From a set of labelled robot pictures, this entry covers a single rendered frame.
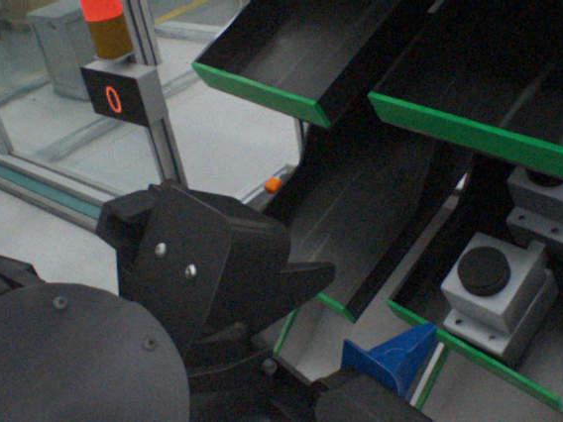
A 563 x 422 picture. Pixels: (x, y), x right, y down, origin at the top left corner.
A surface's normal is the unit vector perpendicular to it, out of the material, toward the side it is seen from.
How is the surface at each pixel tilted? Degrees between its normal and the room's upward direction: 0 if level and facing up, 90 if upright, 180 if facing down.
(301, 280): 89
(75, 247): 0
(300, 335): 90
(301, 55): 25
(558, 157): 115
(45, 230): 0
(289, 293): 89
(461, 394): 45
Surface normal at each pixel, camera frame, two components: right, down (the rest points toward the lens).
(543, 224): -0.46, -0.55
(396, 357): 0.19, -0.93
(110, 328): 0.44, -0.48
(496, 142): -0.61, 0.76
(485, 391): -0.64, -0.26
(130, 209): -0.01, -0.88
